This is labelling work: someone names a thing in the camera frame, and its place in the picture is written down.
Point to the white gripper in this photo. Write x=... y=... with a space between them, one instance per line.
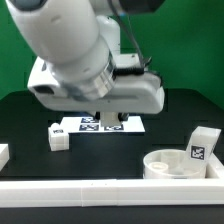
x=119 y=94

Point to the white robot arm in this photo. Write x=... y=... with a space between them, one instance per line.
x=79 y=66

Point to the white marker sheet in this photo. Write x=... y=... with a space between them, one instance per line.
x=90 y=125

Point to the white U-shaped fence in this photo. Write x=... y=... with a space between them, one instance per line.
x=170 y=190

